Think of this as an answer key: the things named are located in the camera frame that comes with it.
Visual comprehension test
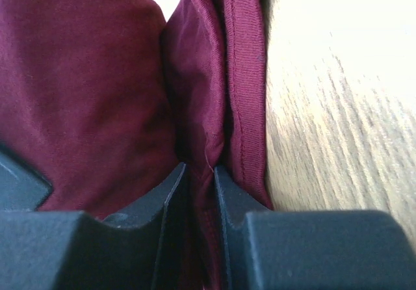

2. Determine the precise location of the maroon t shirt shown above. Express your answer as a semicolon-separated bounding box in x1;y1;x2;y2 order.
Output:
1;0;271;289

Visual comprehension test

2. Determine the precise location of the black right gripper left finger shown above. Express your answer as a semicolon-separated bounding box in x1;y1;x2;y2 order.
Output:
1;163;187;289

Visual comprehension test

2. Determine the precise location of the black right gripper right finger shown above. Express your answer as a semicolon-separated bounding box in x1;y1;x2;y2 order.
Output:
214;166;415;289

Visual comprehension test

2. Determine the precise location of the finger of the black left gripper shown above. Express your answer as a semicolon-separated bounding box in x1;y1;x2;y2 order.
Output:
0;144;53;211

